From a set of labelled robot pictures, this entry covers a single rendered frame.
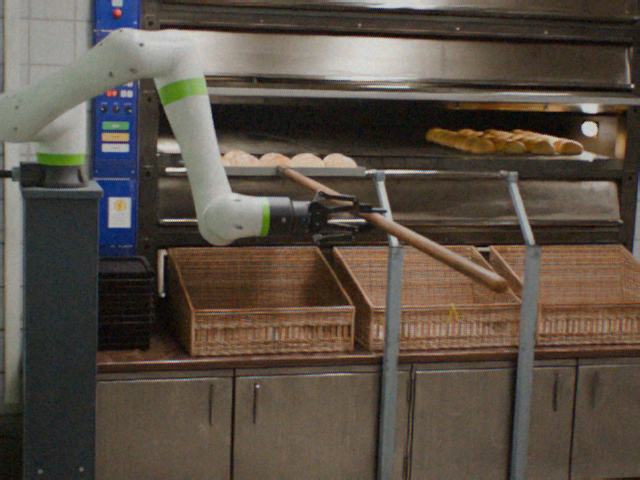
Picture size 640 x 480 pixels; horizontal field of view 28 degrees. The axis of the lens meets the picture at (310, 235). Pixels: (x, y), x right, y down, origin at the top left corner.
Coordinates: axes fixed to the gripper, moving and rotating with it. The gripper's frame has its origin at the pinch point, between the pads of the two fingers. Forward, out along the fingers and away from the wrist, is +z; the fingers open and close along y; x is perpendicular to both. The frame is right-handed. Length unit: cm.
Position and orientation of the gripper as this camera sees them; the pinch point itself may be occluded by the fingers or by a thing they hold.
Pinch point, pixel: (371, 218)
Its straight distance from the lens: 306.6
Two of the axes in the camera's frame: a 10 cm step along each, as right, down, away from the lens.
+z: 9.7, 0.1, 2.4
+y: -0.5, 9.9, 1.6
